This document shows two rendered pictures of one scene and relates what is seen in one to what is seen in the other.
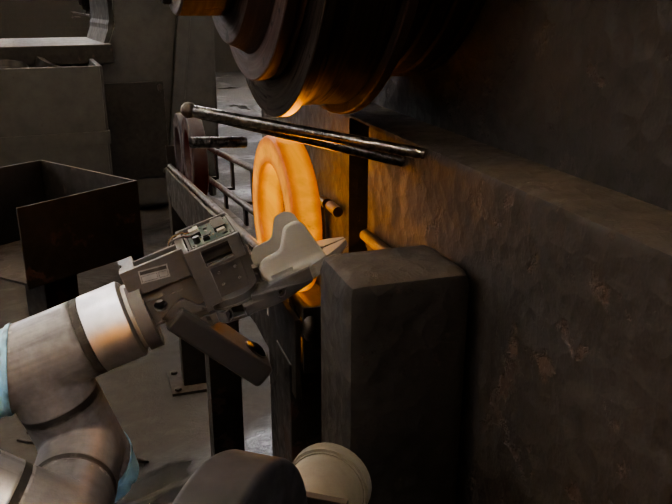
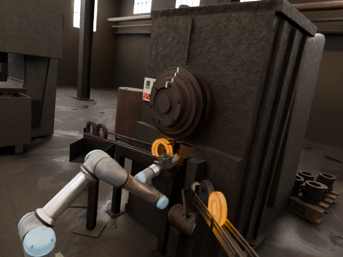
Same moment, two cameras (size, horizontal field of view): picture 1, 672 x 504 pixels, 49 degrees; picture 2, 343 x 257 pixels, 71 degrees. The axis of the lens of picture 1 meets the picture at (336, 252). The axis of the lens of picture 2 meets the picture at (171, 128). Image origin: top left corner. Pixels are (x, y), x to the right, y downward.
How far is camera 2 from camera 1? 1.11 m
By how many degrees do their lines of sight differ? 29
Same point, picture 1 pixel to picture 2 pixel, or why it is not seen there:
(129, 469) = not seen: hidden behind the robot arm
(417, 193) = (193, 150)
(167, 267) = (162, 161)
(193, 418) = not seen: hidden behind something
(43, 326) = (148, 171)
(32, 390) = (147, 181)
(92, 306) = (154, 168)
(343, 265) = (193, 160)
